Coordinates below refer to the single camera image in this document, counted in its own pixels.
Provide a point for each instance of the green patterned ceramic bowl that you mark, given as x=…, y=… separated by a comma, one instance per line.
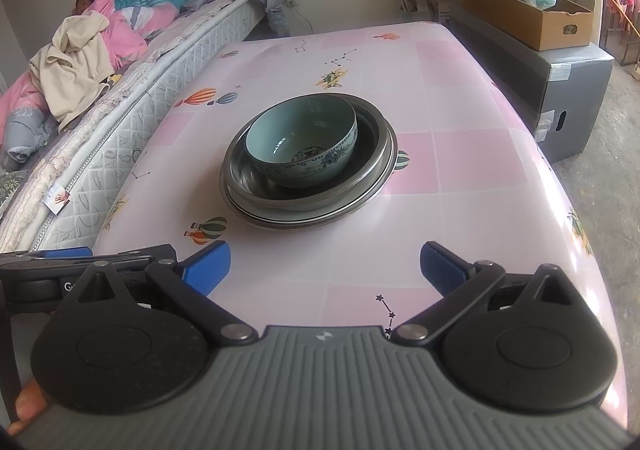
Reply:
x=320, y=165

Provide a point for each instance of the cream garment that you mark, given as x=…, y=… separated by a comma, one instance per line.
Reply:
x=70, y=70

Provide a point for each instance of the grey carton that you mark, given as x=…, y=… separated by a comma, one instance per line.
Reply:
x=575, y=100

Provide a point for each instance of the white shoe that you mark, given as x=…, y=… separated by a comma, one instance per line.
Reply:
x=636, y=72

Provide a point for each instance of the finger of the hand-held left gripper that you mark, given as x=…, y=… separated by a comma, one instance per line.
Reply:
x=140, y=257
x=67, y=253

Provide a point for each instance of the deep steel bowl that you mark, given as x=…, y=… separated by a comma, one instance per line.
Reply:
x=250, y=175

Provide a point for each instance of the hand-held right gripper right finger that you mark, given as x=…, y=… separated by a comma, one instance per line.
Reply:
x=440, y=267

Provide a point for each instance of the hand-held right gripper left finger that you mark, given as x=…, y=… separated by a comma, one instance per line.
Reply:
x=210, y=265

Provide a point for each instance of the long brown cardboard box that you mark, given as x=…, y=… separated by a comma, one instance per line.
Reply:
x=515, y=25

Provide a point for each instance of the white quilted mattress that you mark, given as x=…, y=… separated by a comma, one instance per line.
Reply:
x=125, y=130

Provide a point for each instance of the wide steel bowl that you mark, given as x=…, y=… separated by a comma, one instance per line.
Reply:
x=260, y=215
x=310, y=229

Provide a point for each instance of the grey floral pillow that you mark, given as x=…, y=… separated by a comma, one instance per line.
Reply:
x=25, y=135

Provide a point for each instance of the person's left hand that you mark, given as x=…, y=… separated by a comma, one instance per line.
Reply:
x=30, y=402

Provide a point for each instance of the mattress label tag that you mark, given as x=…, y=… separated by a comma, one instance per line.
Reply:
x=57, y=197

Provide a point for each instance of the green leaf print cloth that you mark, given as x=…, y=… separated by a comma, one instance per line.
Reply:
x=10, y=190

